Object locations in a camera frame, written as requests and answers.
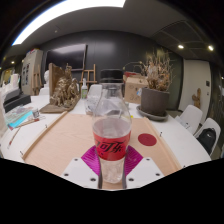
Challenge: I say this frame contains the white cabinet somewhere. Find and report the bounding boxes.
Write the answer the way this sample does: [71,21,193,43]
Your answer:
[20,49,44,97]

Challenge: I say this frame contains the grey plant saucer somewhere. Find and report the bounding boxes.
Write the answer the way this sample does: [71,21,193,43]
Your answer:
[135,104,170,122]

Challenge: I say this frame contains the flat round red coaster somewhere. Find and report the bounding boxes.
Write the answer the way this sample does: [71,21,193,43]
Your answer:
[137,132,158,147]

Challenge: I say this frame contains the small green-labelled spray bottle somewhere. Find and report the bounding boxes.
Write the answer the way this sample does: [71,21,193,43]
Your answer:
[80,78,89,100]

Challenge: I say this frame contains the black boxes stack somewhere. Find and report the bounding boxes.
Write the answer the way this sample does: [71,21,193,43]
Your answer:
[2,88,32,114]

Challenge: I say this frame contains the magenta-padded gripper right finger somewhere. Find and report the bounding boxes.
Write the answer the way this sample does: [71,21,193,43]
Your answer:
[121,145,165,190]

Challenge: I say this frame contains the clear red-labelled drink bottle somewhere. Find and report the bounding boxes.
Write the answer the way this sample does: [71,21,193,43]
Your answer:
[91,68,133,184]

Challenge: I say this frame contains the colourful book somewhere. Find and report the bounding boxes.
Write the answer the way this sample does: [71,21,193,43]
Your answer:
[4,105,41,130]

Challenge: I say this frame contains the red box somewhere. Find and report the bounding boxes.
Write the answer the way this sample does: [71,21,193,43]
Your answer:
[124,70,143,79]

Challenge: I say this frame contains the dried plant in grey pot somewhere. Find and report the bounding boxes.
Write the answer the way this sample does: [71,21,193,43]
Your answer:
[139,49,174,117]

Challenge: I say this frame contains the white plastic chair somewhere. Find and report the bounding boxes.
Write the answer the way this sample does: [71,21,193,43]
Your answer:
[194,117,222,157]
[179,104,204,134]
[87,83,103,99]

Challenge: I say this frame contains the cardboard box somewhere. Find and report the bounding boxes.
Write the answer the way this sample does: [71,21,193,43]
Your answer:
[123,75,149,105]

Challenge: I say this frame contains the wooden easel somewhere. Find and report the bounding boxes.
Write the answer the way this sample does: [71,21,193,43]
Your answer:
[79,63,98,89]

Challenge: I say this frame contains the beige wood-grain table mat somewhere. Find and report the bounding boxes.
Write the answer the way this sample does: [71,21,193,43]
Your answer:
[20,111,184,191]

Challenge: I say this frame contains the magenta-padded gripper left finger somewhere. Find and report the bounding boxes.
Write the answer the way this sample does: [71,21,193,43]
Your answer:
[61,145,103,190]

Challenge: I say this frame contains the white plaster bust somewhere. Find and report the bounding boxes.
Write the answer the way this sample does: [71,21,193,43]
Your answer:
[39,69,51,97]

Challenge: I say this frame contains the black wall screen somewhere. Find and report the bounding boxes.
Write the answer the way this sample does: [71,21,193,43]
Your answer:
[44,43,88,72]

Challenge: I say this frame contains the recessed ceiling spot lights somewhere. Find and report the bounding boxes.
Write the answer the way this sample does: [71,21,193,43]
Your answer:
[9,43,215,65]

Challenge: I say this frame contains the long ceiling light panel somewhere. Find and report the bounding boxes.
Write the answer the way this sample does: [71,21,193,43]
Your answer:
[11,0,127,47]

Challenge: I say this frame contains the black backpack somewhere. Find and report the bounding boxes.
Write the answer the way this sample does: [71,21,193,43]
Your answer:
[197,127,218,155]

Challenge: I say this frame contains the brown carved sculpture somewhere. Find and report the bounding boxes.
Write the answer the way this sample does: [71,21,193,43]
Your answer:
[39,62,82,114]

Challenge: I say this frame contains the wooden wall figure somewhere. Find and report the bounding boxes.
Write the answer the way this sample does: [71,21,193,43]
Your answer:
[191,87,202,109]

